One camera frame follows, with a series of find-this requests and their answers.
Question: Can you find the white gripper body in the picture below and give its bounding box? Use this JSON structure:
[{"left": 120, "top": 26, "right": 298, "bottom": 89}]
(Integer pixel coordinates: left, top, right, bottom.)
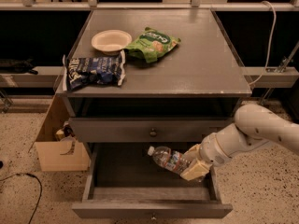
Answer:
[{"left": 199, "top": 133, "right": 228, "bottom": 166}]

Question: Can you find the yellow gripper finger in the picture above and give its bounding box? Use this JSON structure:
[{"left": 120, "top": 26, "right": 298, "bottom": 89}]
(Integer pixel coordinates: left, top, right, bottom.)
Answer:
[
  {"left": 183, "top": 144, "right": 200, "bottom": 161},
  {"left": 180, "top": 159, "right": 211, "bottom": 181}
]

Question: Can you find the clear plastic water bottle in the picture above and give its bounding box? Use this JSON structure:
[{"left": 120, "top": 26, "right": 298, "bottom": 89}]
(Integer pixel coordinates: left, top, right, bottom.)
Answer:
[{"left": 148, "top": 146, "right": 192, "bottom": 175}]

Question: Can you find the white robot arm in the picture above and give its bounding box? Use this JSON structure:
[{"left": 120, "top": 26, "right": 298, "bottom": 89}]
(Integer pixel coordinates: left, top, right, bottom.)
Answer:
[{"left": 180, "top": 104, "right": 299, "bottom": 181}]

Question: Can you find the round dark drawer knob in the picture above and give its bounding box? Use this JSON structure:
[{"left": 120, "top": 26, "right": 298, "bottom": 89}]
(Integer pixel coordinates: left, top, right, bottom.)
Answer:
[{"left": 149, "top": 129, "right": 157, "bottom": 137}]

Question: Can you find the grey wooden drawer cabinet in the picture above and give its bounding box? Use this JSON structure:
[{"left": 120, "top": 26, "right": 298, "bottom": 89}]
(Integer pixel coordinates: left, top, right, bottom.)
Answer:
[{"left": 55, "top": 8, "right": 252, "bottom": 219}]

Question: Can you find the open grey bottom drawer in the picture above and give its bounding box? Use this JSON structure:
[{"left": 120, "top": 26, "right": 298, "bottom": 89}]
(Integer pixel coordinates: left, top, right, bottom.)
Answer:
[{"left": 72, "top": 143, "right": 233, "bottom": 219}]

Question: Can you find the closed grey upper drawer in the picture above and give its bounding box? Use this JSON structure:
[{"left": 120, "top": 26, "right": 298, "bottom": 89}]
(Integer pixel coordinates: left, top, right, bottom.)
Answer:
[{"left": 69, "top": 118, "right": 232, "bottom": 143}]

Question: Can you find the green snack bag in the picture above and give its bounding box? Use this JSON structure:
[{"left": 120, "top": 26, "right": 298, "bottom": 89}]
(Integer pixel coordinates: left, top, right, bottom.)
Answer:
[{"left": 125, "top": 27, "right": 180, "bottom": 63}]

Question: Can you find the blue chips bag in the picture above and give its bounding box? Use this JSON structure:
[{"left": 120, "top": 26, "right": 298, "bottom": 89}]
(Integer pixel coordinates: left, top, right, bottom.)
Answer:
[{"left": 62, "top": 50, "right": 125, "bottom": 91}]

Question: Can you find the cardboard box on floor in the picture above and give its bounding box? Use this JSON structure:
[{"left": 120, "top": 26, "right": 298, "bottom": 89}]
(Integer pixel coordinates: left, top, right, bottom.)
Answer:
[{"left": 35, "top": 96, "right": 90, "bottom": 172}]

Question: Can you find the white paper bowl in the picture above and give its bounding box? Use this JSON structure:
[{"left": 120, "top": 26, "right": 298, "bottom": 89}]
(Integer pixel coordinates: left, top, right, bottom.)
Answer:
[{"left": 91, "top": 30, "right": 132, "bottom": 54}]

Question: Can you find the black object on left ledge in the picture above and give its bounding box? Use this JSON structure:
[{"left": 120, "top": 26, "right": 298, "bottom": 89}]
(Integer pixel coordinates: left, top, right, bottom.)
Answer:
[{"left": 0, "top": 59, "right": 38, "bottom": 75}]

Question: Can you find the white hanging cable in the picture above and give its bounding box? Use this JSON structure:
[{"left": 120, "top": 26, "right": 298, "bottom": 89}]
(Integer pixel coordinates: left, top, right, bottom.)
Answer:
[{"left": 248, "top": 0, "right": 278, "bottom": 87}]

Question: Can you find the black floor cable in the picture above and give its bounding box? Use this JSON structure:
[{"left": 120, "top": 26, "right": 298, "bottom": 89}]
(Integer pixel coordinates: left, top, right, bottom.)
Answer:
[{"left": 0, "top": 173, "right": 43, "bottom": 224}]

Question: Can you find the metal rail shelf frame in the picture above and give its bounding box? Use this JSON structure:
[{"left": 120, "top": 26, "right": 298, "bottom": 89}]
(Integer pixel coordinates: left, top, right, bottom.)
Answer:
[{"left": 0, "top": 0, "right": 299, "bottom": 11}]

